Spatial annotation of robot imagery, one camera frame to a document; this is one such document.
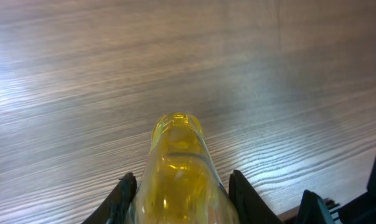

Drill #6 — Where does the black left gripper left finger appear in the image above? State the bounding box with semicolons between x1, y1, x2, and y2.
82;172;137;224

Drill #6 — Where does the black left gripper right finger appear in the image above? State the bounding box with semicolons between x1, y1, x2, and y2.
228;170;283;224

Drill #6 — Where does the yellow dish soap bottle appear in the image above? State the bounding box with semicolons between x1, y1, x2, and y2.
125;113;240;224

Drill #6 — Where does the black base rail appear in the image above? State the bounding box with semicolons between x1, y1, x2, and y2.
295;147;376;224

